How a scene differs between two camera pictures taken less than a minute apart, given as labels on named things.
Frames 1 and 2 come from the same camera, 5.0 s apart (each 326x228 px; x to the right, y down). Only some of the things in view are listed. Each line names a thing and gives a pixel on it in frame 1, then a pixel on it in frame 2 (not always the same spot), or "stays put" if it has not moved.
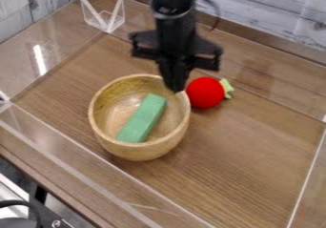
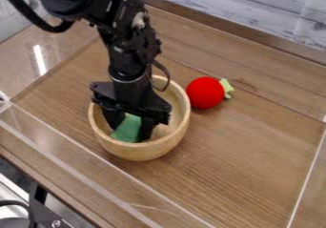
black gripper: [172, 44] -> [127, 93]
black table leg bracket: [51, 219] stays put
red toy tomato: [207, 92] stays put
